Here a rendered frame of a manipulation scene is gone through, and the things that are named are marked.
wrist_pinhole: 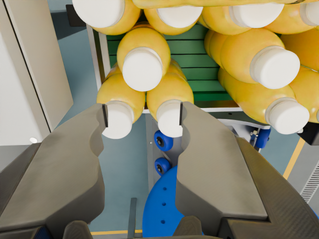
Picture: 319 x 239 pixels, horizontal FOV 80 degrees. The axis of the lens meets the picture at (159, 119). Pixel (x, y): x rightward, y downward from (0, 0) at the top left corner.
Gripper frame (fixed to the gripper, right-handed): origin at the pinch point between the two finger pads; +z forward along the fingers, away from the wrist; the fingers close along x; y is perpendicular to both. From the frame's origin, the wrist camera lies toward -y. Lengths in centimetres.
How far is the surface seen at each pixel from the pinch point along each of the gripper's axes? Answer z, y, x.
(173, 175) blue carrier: 15.3, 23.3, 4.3
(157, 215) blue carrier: 7.2, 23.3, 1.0
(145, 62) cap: 7.3, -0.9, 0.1
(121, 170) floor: 116, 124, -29
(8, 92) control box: 5.7, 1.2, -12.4
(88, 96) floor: 116, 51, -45
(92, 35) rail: 17.7, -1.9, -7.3
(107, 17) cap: 7.2, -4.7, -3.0
